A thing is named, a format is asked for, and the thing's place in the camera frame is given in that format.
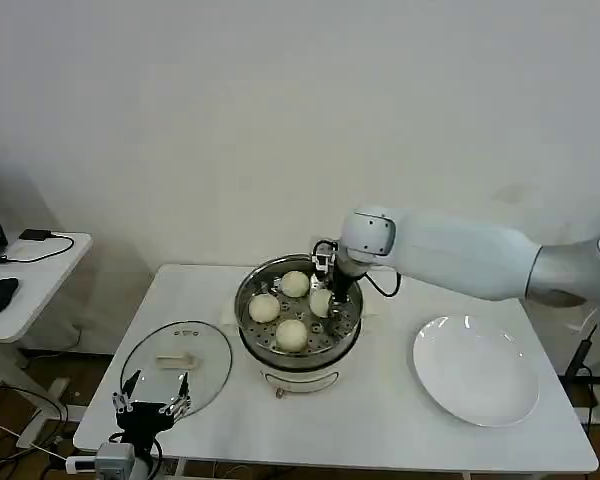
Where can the white side table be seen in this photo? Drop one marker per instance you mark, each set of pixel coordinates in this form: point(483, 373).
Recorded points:
point(45, 290)

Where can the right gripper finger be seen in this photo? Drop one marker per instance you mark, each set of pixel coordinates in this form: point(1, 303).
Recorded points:
point(316, 282)
point(339, 309)

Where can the steel steamer basket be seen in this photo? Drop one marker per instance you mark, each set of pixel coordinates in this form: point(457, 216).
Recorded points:
point(260, 345)

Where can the small black box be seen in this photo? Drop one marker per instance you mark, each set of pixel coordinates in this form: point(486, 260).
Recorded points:
point(36, 235)

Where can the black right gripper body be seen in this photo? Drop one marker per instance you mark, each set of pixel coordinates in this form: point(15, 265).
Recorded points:
point(346, 282)

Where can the white steamed bun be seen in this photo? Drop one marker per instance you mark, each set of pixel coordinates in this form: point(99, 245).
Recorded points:
point(320, 301)
point(295, 284)
point(291, 336)
point(264, 307)

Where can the white electric cooker base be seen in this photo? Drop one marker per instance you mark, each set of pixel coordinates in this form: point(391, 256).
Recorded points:
point(300, 382)

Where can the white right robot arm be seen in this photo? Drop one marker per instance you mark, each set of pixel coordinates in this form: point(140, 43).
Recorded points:
point(455, 250)

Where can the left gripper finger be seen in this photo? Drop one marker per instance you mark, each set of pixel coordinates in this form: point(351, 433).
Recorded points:
point(180, 400)
point(126, 397)

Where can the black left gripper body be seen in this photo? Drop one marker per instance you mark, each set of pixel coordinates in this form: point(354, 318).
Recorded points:
point(142, 422)

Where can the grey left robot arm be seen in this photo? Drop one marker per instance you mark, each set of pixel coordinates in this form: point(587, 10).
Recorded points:
point(115, 460)

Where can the white round plate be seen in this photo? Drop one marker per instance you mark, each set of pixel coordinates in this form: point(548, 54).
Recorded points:
point(475, 370)

